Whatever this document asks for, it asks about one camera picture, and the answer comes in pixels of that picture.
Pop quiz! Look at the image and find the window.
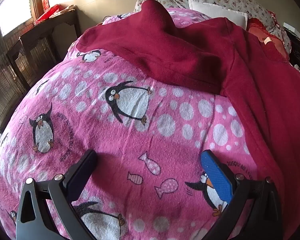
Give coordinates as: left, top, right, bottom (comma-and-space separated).
0, 0, 34, 37

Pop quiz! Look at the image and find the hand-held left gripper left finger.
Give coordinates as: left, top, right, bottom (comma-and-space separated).
16, 149, 98, 240

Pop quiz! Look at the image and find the red box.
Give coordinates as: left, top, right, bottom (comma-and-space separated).
34, 4, 60, 25

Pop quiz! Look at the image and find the red heart pillow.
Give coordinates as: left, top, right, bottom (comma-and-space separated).
247, 17, 290, 63

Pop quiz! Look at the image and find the carved wooden sideboard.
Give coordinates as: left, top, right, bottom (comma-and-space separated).
282, 22, 300, 75

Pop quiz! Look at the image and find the white pillow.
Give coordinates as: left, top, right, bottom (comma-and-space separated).
189, 0, 248, 29

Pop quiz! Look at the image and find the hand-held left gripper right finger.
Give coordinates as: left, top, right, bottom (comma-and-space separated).
200, 149, 283, 240

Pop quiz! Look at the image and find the pink penguin printed blanket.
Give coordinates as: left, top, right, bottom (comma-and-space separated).
0, 7, 300, 240

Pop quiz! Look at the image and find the dark red sweater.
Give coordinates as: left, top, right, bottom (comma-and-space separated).
76, 0, 300, 240

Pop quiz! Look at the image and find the dark wooden desk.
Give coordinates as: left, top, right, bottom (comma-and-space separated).
6, 7, 82, 88

